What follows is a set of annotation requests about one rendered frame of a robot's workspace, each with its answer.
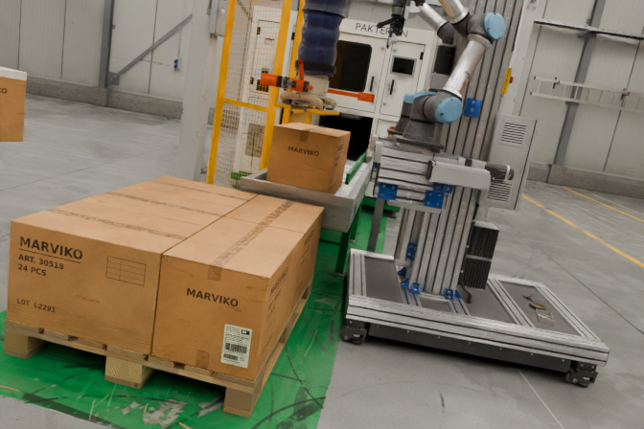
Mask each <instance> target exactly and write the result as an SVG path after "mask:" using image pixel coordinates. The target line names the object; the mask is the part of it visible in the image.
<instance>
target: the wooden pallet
mask: <svg viewBox="0 0 644 429"><path fill-rule="evenodd" d="M313 274H314V272H313V273H312V275H311V277H310V279H309V281H308V283H307V285H306V287H305V289H304V290H303V292H302V294H301V296H300V298H299V300H298V302H297V303H296V305H295V307H294V309H293V310H292V312H291V314H290V315H289V317H288V319H287V322H286V324H285V325H284V327H283V329H282V331H281V333H280V335H279V337H278V338H277V340H276V342H275V344H274V346H273V348H272V350H271V351H270V353H269V355H268V357H267V358H266V360H265V362H264V364H263V366H262V368H261V370H260V372H259V373H258V375H257V377H256V379H255V381H254V382H253V381H249V380H245V379H241V378H237V377H234V376H230V375H226V374H222V373H215V372H211V371H208V370H204V369H201V368H197V367H193V366H189V365H185V364H181V363H177V362H173V361H170V360H166V359H162V358H158V357H154V356H151V355H146V354H143V353H139V352H135V351H132V350H125V349H121V348H117V347H113V346H109V345H106V344H102V343H98V342H94V341H90V340H86V339H82V338H79V337H75V336H71V335H67V334H63V333H59V332H56V331H52V330H49V329H45V328H41V327H34V326H30V325H26V324H22V323H18V322H15V321H11V320H7V319H6V320H5V344H4V353H5V354H9V355H12V356H16V357H20V358H24V359H28V358H29V357H31V356H32V355H34V354H35V353H37V352H38V351H40V350H42V349H43V348H45V347H46V346H48V345H49V344H51V343H52V342H53V343H57V344H61V345H64V346H68V347H72V348H76V349H80V350H86V351H90V352H94V353H97V354H101V355H105V356H106V364H105V376H104V380H107V381H111V382H114V383H118V384H122V385H126V386H129V387H132V388H136V389H141V388H142V386H143V385H144V384H145V383H146V382H147V381H148V380H149V379H150V378H151V377H152V376H153V375H154V374H155V372H156V371H157V370H161V371H165V372H169V373H176V374H180V375H184V376H188V377H191V378H194V379H198V380H202V381H206V382H210V383H214V384H218V385H221V386H225V387H226V393H225V399H224V406H223V412H227V413H231V414H235V415H238V416H242V417H246V418H249V417H250V415H251V413H252V411H253V409H254V407H255V405H256V403H257V401H258V399H259V397H260V395H261V393H262V391H263V389H264V387H265V384H266V382H267V380H268V378H269V377H270V375H271V372H272V370H273V368H274V366H275V364H276V362H277V360H278V358H279V356H280V354H281V352H282V350H283V348H284V346H285V344H286V342H287V340H288V337H289V336H290V334H291V332H292V330H293V328H294V326H295V324H296V322H297V320H298V318H299V316H300V314H301V312H302V310H303V308H304V306H305V304H306V302H307V300H308V298H309V296H310V294H311V285H312V279H313Z"/></svg>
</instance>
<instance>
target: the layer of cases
mask: <svg viewBox="0 0 644 429"><path fill-rule="evenodd" d="M324 210H325V208H324V207H320V206H315V205H311V204H306V203H301V202H296V201H291V200H286V199H282V198H277V197H272V196H267V195H262V194H257V193H253V192H244V191H239V190H234V189H229V188H224V187H220V186H215V185H210V184H205V183H200V182H196V181H191V180H186V179H181V178H176V177H171V176H167V175H165V176H161V177H158V178H154V179H151V180H148V181H145V182H141V183H138V184H135V185H131V186H128V187H124V188H121V189H118V190H115V191H111V192H105V193H102V194H99V195H95V196H92V197H88V198H85V199H82V200H79V201H75V202H72V203H68V204H65V205H62V206H58V207H55V208H52V209H49V210H45V211H42V212H38V213H35V214H29V215H26V216H22V217H19V218H16V219H13V220H11V236H10V257H9V279H8V300H7V320H11V321H15V322H18V323H22V324H26V325H30V326H34V327H41V328H45V329H49V330H52V331H56V332H59V333H63V334H67V335H71V336H75V337H79V338H82V339H86V340H90V341H94V342H98V343H102V344H106V345H109V346H113V347H117V348H121V349H125V350H132V351H135V352H139V353H143V354H146V355H151V356H154V357H158V358H162V359H166V360H170V361H173V362H177V363H181V364H185V365H189V366H193V367H197V368H201V369H204V370H208V371H211V372H215V373H222V374H226V375H230V376H234V377H237V378H241V379H245V380H249V381H253V382H254V381H255V379H256V377H257V375H258V373H259V372H260V370H261V368H262V366H263V364H264V362H265V360H266V358H267V357H268V355H269V353H270V351H271V350H272V348H273V346H274V344H275V342H276V340H277V338H278V337H279V335H280V333H281V331H282V329H283V327H284V325H285V324H286V322H287V320H288V317H289V315H290V314H291V312H292V310H293V309H294V307H295V305H296V303H297V302H298V300H299V298H300V296H301V294H302V292H303V290H304V289H305V287H306V285H307V283H308V281H309V279H310V278H311V275H312V273H313V271H314V266H315V260H316V255H317V249H318V243H319V238H320V232H321V226H322V221H323V215H324Z"/></svg>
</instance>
